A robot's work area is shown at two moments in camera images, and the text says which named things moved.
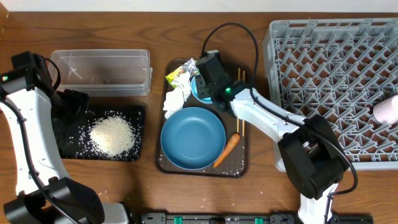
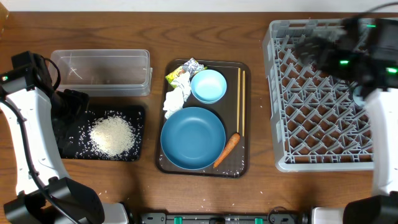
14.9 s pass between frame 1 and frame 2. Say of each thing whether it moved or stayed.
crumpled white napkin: stayed
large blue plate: stayed
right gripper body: moved
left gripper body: stayed
